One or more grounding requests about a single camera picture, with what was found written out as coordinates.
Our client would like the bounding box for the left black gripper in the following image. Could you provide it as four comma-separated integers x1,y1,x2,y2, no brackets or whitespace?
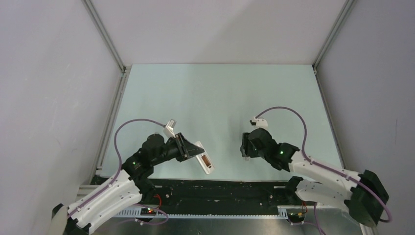
151,132,204,165

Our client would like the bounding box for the white remote control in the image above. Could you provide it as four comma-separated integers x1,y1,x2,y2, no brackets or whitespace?
195,141,215,175

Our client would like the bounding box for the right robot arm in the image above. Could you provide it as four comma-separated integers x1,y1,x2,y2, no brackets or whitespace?
240,128,389,227

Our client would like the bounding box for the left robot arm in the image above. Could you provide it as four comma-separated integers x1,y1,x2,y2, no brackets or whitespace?
47,133,205,235

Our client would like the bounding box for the left electronics board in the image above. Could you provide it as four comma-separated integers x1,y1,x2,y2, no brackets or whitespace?
139,207,158,217

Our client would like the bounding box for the electronics board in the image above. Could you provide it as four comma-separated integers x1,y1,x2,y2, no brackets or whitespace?
139,207,158,217
287,212,307,226

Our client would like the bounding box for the right electronics board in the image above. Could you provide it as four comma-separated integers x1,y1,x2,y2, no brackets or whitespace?
287,212,307,226

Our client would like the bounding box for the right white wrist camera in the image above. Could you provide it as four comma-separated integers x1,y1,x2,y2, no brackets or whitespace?
250,117,268,129

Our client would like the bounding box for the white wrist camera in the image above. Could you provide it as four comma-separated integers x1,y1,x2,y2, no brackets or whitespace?
163,119,177,138
250,117,268,129

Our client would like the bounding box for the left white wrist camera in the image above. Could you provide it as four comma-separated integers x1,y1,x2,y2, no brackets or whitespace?
163,119,177,138

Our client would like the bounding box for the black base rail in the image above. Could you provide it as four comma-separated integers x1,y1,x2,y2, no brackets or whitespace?
92,176,317,216

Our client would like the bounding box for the grey slotted cable duct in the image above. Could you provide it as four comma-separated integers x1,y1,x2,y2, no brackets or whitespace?
114,207,288,219

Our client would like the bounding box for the right aluminium frame post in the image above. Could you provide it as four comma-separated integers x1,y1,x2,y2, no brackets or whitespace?
312,0,358,71

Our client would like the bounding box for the aluminium frame post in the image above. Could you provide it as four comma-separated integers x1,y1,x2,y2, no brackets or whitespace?
81,0,127,73
312,0,358,71

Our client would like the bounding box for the left aluminium frame post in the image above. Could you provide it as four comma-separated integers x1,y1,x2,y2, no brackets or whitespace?
81,0,127,73

